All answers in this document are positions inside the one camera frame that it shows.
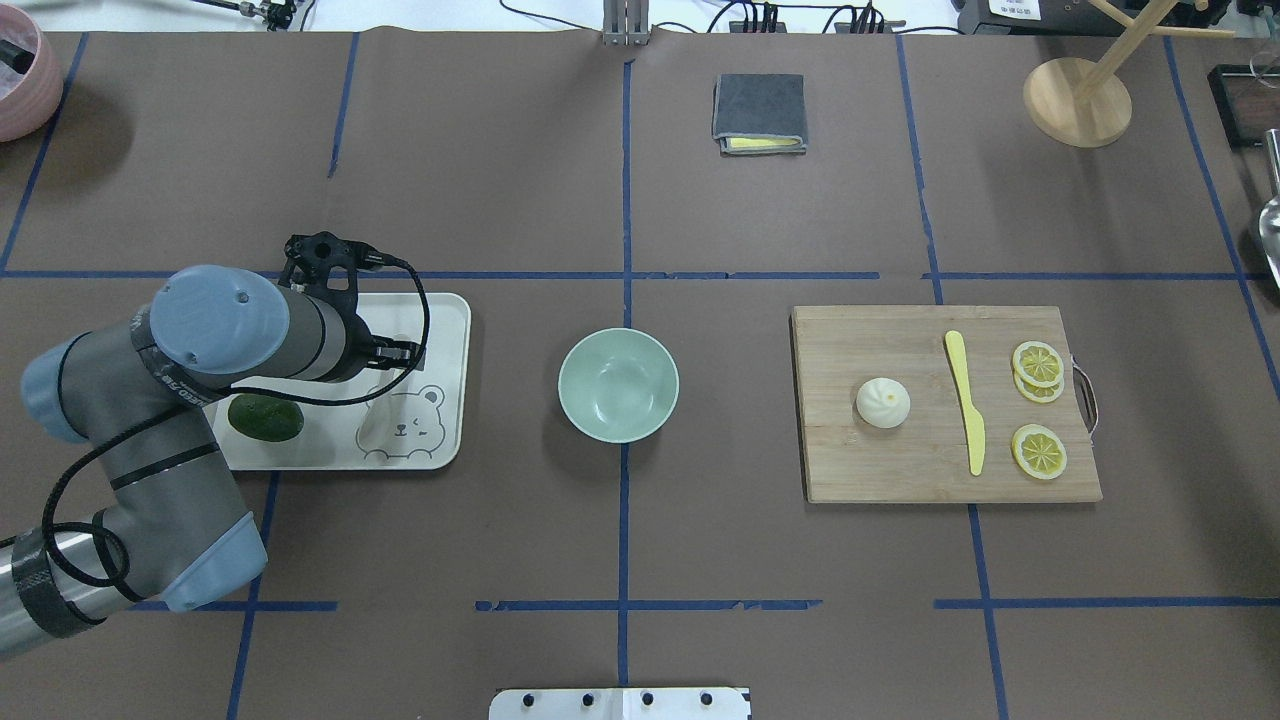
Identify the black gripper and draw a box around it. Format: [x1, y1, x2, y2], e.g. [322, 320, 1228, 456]
[362, 334, 425, 372]

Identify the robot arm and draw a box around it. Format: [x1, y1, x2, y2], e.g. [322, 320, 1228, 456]
[3, 265, 425, 660]

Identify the mint green bowl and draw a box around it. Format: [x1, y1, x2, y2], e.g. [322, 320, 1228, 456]
[557, 327, 680, 445]

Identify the pink bowl with ice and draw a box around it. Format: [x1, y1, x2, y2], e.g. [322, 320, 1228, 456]
[1, 4, 64, 143]

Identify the white bear tray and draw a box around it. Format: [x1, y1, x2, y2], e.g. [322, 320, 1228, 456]
[205, 292, 472, 471]

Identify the green avocado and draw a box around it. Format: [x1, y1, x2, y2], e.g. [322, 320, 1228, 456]
[227, 395, 305, 443]

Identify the black tripod stick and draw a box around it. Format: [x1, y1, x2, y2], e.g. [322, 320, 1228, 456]
[196, 0, 298, 32]

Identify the grey folded cloth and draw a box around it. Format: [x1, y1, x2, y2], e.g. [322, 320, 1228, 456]
[710, 74, 809, 156]

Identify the wooden cutting board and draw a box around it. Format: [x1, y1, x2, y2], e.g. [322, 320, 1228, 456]
[791, 305, 1103, 503]

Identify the yellow plastic knife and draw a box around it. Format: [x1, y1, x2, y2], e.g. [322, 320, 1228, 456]
[943, 329, 987, 477]

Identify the lemon slice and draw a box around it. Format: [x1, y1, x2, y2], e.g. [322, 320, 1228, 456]
[1014, 377, 1065, 404]
[1010, 424, 1068, 480]
[1011, 340, 1066, 389]

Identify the wooden mug tree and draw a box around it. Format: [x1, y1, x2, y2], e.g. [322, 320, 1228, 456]
[1021, 1, 1236, 149]

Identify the metal scoop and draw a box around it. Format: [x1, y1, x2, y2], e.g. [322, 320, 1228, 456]
[1257, 128, 1279, 287]

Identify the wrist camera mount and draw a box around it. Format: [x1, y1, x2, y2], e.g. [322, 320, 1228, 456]
[276, 231, 410, 311]

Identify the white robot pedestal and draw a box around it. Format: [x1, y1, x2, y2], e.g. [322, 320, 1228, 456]
[488, 685, 753, 719]

